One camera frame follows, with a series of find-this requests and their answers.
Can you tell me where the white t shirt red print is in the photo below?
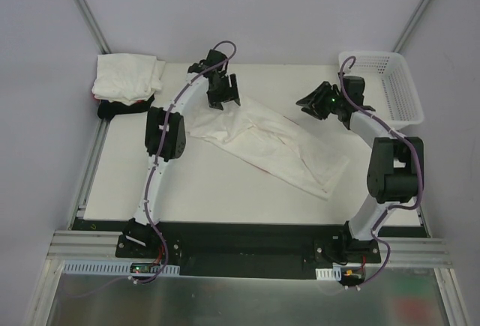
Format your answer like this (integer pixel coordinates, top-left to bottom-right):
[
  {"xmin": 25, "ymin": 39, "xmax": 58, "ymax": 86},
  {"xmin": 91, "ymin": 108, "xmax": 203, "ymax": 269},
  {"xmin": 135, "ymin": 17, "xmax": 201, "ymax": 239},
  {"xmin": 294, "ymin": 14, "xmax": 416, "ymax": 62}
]
[{"xmin": 186, "ymin": 97, "xmax": 350, "ymax": 200}]

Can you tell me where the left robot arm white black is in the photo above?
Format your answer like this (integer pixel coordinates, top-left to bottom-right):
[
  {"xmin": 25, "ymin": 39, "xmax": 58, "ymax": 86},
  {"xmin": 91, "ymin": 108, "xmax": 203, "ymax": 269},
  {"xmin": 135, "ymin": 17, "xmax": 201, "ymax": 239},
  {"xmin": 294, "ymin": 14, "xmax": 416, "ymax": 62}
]
[{"xmin": 122, "ymin": 40, "xmax": 241, "ymax": 258}]

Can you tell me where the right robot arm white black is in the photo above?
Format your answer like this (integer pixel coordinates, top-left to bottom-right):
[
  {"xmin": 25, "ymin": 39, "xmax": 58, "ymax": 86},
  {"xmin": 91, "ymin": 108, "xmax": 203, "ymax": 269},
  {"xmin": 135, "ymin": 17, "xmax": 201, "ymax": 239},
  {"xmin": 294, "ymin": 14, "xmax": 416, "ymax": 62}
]
[{"xmin": 296, "ymin": 76, "xmax": 424, "ymax": 262}]

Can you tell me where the white plastic basket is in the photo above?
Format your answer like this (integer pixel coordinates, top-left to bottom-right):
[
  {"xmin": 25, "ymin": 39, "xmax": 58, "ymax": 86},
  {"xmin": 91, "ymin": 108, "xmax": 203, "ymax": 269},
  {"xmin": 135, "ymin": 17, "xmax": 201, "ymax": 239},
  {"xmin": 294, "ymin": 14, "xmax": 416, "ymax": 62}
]
[{"xmin": 338, "ymin": 51, "xmax": 425, "ymax": 130}]

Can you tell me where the folded white t shirt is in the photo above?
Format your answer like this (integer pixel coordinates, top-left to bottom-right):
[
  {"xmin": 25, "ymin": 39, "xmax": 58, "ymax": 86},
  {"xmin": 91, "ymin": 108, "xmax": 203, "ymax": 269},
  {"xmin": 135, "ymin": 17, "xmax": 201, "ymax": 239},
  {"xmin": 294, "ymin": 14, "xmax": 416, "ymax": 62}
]
[{"xmin": 91, "ymin": 53, "xmax": 166, "ymax": 106}]

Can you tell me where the folded black t shirt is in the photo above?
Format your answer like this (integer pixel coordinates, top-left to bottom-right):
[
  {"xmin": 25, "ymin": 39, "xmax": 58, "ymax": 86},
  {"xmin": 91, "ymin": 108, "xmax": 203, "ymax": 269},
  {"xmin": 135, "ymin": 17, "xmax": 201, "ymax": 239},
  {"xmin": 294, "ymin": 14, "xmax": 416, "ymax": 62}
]
[{"xmin": 97, "ymin": 95, "xmax": 155, "ymax": 121}]

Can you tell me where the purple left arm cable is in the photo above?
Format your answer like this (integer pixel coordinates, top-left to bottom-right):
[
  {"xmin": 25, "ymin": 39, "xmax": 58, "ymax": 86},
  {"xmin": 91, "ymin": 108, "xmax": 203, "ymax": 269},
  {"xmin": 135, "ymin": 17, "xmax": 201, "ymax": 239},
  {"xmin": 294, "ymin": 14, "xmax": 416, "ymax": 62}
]
[{"xmin": 144, "ymin": 40, "xmax": 238, "ymax": 267}]

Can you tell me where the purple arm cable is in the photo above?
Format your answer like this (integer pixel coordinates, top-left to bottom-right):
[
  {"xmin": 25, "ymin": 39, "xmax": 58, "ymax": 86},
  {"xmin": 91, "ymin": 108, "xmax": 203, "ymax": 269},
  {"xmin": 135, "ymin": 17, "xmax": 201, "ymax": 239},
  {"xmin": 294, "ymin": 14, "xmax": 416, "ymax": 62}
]
[
  {"xmin": 338, "ymin": 55, "xmax": 426, "ymax": 284},
  {"xmin": 144, "ymin": 40, "xmax": 238, "ymax": 267}
]

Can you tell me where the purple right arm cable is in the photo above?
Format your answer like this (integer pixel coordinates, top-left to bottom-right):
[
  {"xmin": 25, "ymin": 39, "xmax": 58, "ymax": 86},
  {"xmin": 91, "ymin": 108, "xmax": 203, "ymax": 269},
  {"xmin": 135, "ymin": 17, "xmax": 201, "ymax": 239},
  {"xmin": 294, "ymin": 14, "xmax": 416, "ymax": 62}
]
[{"xmin": 338, "ymin": 55, "xmax": 426, "ymax": 284}]

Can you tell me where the aluminium side rail right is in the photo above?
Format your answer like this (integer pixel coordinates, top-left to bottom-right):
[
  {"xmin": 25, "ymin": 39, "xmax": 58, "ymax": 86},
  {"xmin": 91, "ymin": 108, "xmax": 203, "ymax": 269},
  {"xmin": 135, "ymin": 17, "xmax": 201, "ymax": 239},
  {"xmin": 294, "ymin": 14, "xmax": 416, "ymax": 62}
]
[{"xmin": 415, "ymin": 205, "xmax": 431, "ymax": 238}]

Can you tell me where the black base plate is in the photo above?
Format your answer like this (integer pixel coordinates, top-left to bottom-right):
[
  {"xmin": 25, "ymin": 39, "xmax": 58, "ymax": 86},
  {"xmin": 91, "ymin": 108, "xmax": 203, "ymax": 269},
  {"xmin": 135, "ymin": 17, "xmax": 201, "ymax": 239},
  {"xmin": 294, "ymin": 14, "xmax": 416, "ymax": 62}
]
[{"xmin": 115, "ymin": 220, "xmax": 381, "ymax": 280}]

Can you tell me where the white slotted cable duct right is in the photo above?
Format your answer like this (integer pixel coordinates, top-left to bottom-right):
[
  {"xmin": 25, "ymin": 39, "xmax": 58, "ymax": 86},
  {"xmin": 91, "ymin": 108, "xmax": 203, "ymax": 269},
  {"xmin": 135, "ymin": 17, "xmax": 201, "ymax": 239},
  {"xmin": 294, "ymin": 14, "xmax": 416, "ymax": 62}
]
[{"xmin": 315, "ymin": 266, "xmax": 365, "ymax": 282}]

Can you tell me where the white slotted cable duct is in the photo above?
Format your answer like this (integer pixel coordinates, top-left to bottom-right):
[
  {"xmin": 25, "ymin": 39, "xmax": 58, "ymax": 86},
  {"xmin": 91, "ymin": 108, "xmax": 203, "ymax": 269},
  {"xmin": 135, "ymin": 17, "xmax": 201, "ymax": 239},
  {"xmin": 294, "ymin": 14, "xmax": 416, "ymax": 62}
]
[
  {"xmin": 315, "ymin": 266, "xmax": 365, "ymax": 282},
  {"xmin": 63, "ymin": 260, "xmax": 180, "ymax": 277}
]

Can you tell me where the aluminium frame post right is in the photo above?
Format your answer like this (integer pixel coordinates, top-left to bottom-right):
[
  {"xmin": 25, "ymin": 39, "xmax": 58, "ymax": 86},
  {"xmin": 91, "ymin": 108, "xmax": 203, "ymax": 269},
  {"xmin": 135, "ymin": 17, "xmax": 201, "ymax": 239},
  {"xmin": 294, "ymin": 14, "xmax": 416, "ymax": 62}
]
[{"xmin": 391, "ymin": 0, "xmax": 434, "ymax": 54}]

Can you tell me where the aluminium frame post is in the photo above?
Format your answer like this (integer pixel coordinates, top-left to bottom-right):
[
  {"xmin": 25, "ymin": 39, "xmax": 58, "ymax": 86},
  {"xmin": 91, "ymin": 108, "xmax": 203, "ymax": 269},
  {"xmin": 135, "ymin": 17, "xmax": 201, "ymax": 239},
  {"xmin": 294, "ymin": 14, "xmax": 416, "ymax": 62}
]
[
  {"xmin": 73, "ymin": 0, "xmax": 111, "ymax": 55},
  {"xmin": 391, "ymin": 0, "xmax": 434, "ymax": 54}
]

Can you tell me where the aluminium frame post left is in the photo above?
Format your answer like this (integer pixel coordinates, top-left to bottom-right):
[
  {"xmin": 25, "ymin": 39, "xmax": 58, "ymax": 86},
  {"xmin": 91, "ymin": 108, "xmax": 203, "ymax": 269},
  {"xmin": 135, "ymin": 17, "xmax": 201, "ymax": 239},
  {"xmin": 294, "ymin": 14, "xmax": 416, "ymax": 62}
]
[{"xmin": 73, "ymin": 0, "xmax": 111, "ymax": 55}]

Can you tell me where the white slotted cable duct left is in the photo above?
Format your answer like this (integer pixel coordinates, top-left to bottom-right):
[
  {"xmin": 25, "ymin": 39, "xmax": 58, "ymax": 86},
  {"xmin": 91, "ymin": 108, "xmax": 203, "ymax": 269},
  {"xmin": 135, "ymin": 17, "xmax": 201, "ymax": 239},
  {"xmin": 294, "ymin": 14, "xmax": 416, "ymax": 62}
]
[{"xmin": 63, "ymin": 260, "xmax": 180, "ymax": 277}]

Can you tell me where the aluminium front rail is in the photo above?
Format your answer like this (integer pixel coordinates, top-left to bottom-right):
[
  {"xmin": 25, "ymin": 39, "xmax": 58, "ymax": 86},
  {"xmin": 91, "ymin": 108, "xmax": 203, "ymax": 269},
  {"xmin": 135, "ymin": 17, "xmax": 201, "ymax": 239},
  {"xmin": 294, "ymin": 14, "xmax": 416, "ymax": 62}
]
[{"xmin": 47, "ymin": 231, "xmax": 453, "ymax": 268}]

